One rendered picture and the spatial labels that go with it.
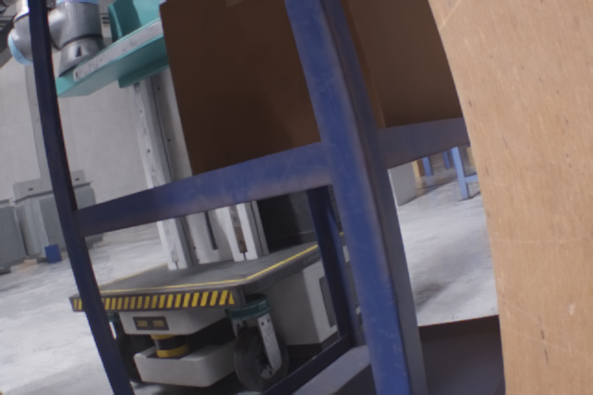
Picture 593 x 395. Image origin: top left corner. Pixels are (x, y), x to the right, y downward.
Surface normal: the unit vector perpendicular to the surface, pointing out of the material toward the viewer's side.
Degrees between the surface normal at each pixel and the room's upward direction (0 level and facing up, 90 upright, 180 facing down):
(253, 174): 90
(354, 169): 90
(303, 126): 90
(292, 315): 90
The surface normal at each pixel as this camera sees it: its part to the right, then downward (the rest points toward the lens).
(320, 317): 0.83, -0.19
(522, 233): -0.60, 0.16
